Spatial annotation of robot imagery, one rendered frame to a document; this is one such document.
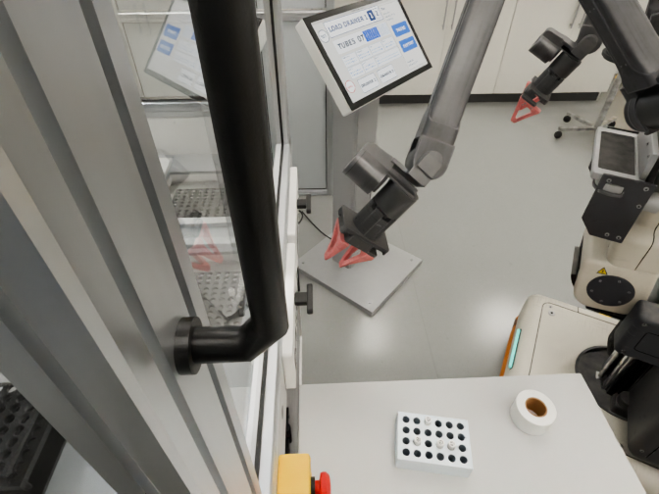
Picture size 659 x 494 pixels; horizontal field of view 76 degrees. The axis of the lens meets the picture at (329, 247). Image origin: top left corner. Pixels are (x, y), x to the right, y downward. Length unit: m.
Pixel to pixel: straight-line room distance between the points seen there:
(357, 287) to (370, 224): 1.33
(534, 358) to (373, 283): 0.80
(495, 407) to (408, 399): 0.17
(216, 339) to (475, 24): 0.66
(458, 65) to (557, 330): 1.23
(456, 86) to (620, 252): 0.66
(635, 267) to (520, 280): 1.12
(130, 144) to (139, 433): 0.11
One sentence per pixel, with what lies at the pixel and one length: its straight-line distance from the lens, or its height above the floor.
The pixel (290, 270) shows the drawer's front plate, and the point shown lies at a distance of 0.85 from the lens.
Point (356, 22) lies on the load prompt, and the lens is 1.60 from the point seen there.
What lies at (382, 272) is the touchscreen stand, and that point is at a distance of 2.11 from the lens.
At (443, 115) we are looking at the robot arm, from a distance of 0.72.
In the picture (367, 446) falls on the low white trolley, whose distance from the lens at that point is 0.84.
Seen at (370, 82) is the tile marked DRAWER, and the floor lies 1.00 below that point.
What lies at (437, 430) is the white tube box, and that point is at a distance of 0.83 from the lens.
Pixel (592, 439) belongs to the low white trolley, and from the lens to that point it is 0.97.
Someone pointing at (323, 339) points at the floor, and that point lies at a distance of 1.88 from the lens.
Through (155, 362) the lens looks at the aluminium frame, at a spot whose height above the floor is 1.38.
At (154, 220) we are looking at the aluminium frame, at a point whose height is 1.43.
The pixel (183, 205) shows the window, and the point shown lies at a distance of 0.27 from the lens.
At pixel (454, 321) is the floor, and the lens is 2.02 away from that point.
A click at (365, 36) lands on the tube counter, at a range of 1.59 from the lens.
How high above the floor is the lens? 1.53
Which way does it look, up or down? 42 degrees down
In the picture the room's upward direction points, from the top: straight up
